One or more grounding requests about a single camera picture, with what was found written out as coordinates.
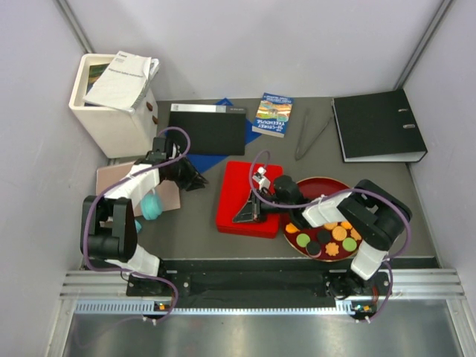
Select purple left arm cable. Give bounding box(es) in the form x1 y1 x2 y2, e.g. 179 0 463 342
82 126 192 324

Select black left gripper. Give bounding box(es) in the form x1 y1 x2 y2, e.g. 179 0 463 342
165 155 208 192

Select black pink sandwich cookie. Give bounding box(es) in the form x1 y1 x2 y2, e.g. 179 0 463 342
305 241 321 258

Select orange flower cookie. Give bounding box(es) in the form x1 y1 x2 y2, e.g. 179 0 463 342
325 242 339 257

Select black ring binder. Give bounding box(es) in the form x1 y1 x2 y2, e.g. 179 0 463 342
332 89 428 163

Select white storage box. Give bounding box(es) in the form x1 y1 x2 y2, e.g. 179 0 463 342
68 54 158 158

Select light blue headphones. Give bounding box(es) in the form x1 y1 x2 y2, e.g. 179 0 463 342
137 189 163 221

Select blue paperback book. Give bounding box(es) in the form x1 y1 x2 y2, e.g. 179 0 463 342
252 93 294 138

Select white paper manual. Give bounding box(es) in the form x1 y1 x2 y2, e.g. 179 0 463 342
83 51 160 114

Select pink notebook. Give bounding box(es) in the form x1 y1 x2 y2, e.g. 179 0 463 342
96 162 181 217

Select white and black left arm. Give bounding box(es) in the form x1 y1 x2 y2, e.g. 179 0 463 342
80 135 208 295

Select red box lid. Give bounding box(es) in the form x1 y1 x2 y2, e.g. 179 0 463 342
215 160 284 234

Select metal tongs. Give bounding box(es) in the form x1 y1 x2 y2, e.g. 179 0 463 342
294 109 332 161

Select black flat notebook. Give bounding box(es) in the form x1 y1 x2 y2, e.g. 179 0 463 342
168 103 247 155

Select dark red round plate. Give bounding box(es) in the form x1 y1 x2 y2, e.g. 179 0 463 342
280 177 363 263

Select red cookie box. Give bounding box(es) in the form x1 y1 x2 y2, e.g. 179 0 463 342
216 220 279 239

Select orange star cookie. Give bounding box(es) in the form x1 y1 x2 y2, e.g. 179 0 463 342
350 228 362 241

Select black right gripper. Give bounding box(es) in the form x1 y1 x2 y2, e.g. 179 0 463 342
234 188 292 223

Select orange round cracker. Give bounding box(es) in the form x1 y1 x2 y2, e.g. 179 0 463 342
324 222 338 231
332 225 347 242

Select green macaron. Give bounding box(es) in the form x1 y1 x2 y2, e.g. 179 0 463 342
296 233 311 248
342 237 358 252

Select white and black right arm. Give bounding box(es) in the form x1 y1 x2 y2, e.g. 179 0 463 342
232 173 412 299

